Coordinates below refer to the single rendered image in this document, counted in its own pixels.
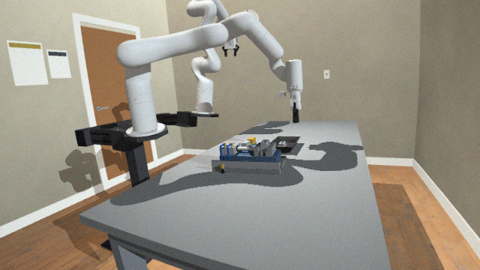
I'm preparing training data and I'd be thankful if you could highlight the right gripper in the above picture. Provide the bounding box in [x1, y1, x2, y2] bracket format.
[290, 91, 302, 123]

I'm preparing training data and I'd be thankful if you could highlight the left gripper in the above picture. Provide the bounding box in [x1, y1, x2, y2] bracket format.
[222, 38, 239, 57]

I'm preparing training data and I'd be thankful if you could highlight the yellow rectangular block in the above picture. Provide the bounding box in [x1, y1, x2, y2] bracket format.
[247, 137, 256, 145]

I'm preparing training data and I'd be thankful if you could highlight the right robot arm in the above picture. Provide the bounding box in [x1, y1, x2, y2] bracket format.
[116, 12, 303, 137]

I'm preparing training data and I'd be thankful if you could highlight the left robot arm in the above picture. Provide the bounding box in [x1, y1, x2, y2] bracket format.
[186, 0, 228, 115]

